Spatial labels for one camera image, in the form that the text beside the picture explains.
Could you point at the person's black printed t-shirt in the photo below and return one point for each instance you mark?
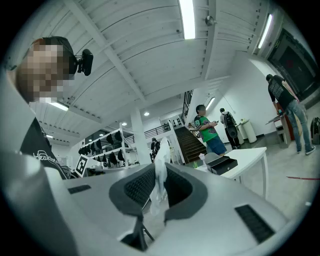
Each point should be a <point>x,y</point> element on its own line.
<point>37,147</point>

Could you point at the white cloth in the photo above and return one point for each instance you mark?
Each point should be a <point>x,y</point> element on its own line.
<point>160,160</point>

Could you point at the white square pillar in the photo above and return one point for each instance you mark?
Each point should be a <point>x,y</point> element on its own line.
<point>140,137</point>

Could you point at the group of black helmets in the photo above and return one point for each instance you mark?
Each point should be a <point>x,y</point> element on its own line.
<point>112,142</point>

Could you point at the long ceiling light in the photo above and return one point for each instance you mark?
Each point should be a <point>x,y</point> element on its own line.
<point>265,31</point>
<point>187,18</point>
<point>58,105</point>
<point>210,103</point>

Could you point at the red-brown cabinet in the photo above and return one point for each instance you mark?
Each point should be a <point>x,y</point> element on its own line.
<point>290,127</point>

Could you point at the white shelving rack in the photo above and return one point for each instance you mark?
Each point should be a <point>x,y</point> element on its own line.
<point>120,150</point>

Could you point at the dark double door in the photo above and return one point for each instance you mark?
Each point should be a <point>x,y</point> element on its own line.
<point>292,62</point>

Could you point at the small green potted plant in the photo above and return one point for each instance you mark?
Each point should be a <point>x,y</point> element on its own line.
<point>195,164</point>

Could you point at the black head-mounted camera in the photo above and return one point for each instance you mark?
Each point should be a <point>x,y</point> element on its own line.
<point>86,62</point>

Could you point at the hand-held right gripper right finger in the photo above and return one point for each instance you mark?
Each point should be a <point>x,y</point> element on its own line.
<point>212,225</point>

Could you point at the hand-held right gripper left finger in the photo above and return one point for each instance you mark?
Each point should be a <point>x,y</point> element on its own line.
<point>100,200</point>

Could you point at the person's head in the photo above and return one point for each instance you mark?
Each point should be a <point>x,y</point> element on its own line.
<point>42,70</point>

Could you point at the dark wooden staircase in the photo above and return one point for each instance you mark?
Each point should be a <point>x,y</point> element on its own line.
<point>190,145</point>

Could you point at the black bag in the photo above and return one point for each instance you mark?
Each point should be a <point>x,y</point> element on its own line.
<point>315,131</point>

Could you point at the white cylindrical bin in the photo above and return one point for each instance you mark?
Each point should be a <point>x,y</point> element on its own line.
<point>240,135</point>
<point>250,131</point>

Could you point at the white table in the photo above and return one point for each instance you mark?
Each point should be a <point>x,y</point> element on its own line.
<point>250,160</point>

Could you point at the grey shell chair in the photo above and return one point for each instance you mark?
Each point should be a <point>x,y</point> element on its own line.
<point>212,157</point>

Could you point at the round metal ceiling fixture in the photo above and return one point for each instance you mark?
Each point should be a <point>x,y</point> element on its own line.
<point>210,20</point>

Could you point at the black drawer box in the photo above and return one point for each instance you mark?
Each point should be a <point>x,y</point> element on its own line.
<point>222,165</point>

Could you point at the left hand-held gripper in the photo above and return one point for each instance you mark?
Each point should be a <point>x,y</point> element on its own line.
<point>82,166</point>

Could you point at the grey side table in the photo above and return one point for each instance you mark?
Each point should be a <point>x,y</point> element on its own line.
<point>277,125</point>

